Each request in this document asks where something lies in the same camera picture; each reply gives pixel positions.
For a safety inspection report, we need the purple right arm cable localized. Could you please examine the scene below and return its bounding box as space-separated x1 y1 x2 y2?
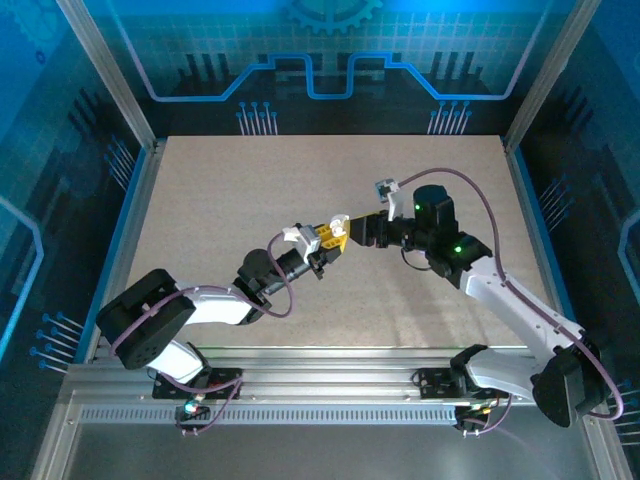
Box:
399 167 626 439

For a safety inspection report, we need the thin black right wrist wire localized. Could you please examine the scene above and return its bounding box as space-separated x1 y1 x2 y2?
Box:
401 248 434 271

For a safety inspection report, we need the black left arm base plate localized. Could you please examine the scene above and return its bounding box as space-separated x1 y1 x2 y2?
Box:
151 367 245 401

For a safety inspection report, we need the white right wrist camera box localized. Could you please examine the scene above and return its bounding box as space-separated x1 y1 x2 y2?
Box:
373 178 402 222

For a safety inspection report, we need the grey slotted cable duct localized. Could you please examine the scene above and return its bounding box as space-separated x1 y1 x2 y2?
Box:
78 405 459 425

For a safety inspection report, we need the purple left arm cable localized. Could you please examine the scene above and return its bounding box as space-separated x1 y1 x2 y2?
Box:
108 232 296 436

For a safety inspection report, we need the wide aluminium frame rail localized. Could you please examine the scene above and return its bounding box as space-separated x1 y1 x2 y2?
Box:
59 345 601 407

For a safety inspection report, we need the aluminium frame post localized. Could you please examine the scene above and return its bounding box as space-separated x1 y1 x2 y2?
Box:
501 0 604 154
55 0 160 152

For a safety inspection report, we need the aluminium side rail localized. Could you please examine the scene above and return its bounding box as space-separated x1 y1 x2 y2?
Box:
82 139 169 364
502 137 581 361

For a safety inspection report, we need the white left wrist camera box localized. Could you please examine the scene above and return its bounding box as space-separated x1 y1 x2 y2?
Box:
282 223 322 262

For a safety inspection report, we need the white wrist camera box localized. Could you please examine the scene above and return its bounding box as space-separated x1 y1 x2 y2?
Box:
373 178 402 222
282 223 322 262

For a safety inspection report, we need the grey metal sheet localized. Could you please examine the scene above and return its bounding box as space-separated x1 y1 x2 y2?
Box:
29 419 634 480

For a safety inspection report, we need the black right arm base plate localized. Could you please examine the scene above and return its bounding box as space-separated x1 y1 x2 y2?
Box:
415 367 510 401

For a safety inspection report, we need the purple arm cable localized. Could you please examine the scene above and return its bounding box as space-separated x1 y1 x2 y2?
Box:
399 167 626 439
108 232 296 436

